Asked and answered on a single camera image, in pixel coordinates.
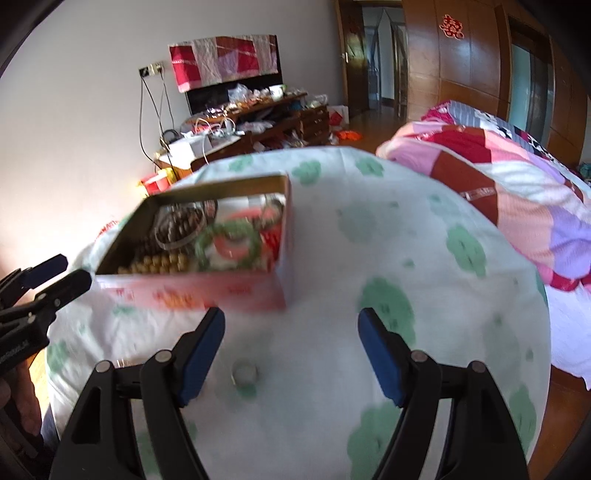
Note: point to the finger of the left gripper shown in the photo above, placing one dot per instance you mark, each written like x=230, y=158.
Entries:
x=61, y=293
x=44, y=272

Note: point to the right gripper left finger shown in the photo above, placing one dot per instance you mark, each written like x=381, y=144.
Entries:
x=194, y=353

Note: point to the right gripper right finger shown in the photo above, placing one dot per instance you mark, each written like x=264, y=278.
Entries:
x=389, y=356

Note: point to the red tassel pendant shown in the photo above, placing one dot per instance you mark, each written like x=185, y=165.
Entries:
x=271, y=242

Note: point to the left hand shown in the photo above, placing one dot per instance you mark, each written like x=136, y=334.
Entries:
x=17, y=385

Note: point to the green cloud print tablecloth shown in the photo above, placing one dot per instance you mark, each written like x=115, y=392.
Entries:
x=291, y=394

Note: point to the silver bangle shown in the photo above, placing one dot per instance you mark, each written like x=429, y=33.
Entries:
x=177, y=225

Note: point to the pink Genji tin box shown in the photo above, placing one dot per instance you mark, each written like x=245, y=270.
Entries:
x=197, y=277

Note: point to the brown wooden bead mala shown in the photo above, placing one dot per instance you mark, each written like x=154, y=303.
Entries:
x=148, y=247

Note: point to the red yellow gift box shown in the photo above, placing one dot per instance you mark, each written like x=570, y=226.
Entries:
x=158, y=182

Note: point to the white box on cabinet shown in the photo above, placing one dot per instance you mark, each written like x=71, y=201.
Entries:
x=184, y=151

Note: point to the pink patchwork quilt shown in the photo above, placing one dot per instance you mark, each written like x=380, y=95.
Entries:
x=538, y=204

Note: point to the orange item on floor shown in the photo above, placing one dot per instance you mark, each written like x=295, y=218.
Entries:
x=348, y=135

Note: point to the black television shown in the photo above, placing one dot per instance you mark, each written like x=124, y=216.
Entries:
x=200, y=99

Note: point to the wooden TV cabinet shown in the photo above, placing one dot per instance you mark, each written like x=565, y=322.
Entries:
x=286, y=123

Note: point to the red white patchwork cloth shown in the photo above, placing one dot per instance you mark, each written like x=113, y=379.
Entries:
x=210, y=61

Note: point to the white mug on cabinet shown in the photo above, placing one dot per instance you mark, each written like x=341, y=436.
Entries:
x=277, y=92

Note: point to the wooden wardrobe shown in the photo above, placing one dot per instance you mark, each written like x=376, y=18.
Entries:
x=507, y=62

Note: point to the wooden room door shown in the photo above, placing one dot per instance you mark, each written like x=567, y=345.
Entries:
x=354, y=56

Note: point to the red double happiness sticker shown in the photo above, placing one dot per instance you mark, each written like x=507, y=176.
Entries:
x=451, y=27

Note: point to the wall power socket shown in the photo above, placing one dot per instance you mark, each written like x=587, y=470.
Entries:
x=151, y=69

